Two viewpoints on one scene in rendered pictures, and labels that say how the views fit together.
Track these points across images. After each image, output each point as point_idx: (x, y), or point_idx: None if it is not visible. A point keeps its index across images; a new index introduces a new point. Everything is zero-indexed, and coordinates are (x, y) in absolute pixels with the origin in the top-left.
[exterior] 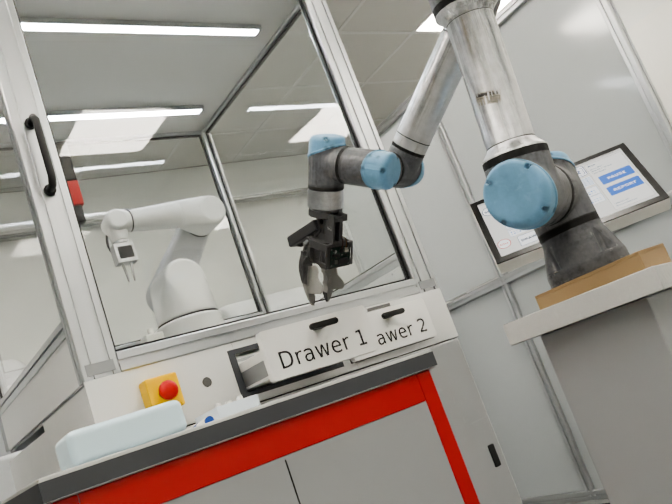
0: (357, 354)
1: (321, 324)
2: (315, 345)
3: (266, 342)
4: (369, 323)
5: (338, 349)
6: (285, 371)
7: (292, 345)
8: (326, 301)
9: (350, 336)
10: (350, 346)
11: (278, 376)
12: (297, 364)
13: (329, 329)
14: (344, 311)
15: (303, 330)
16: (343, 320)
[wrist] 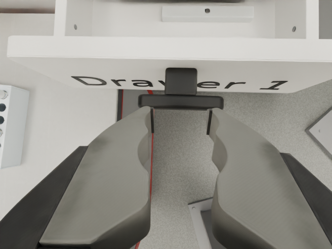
0: (240, 91)
1: (167, 109)
2: (161, 80)
3: (36, 67)
4: (327, 79)
5: (208, 86)
6: (90, 86)
7: (106, 74)
8: (206, 113)
9: (253, 82)
10: (237, 87)
11: (77, 86)
12: (115, 85)
13: (212, 73)
14: (293, 62)
15: (140, 67)
16: (267, 70)
